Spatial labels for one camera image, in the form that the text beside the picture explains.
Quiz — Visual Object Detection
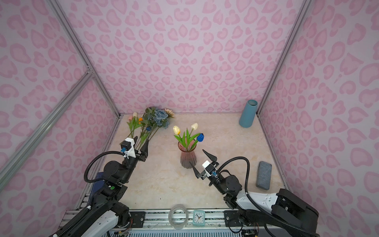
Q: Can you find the blue tulip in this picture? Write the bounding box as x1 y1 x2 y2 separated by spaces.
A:
190 133 204 150

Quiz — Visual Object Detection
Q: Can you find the white tulip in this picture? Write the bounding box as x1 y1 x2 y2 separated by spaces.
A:
186 123 199 151

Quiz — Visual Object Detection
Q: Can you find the red glass vase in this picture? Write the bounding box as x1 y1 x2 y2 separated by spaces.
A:
178 142 197 169

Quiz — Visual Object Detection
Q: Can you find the yellow tulip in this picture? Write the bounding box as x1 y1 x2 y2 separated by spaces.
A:
173 126 186 148

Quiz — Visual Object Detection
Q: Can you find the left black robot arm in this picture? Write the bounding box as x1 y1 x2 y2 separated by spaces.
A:
52 137 149 237

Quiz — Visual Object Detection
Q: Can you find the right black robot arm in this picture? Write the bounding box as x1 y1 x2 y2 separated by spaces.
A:
190 152 319 237

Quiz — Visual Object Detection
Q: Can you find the teal cylindrical vase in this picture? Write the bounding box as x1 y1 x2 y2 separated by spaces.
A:
239 99 258 128

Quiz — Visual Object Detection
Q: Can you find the orange flower stem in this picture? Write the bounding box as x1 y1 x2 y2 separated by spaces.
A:
135 118 149 150

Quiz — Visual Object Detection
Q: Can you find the pink tulip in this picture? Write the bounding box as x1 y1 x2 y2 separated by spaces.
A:
127 116 139 138

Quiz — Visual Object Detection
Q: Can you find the blue book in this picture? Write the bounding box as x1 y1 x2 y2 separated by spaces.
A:
89 172 104 198

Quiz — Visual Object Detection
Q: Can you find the blue rose bouquet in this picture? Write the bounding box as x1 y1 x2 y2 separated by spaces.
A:
142 107 175 140

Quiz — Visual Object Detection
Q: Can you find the grey sponge block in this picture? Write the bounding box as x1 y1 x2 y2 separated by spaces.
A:
256 161 272 190

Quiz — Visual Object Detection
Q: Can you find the clear tape roll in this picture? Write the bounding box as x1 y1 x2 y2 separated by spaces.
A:
168 204 189 230

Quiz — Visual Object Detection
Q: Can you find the small teal alarm clock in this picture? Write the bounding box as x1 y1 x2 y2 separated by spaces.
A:
192 210 205 227

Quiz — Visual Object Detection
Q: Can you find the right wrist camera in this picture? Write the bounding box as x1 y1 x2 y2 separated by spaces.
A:
202 161 219 178

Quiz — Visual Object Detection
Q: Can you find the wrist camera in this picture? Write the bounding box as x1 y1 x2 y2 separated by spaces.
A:
120 137 136 159
202 161 219 178

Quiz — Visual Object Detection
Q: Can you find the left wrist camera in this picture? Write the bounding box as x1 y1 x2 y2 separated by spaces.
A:
120 137 136 159

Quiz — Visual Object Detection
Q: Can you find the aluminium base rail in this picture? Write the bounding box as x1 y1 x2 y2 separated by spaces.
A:
54 207 316 237

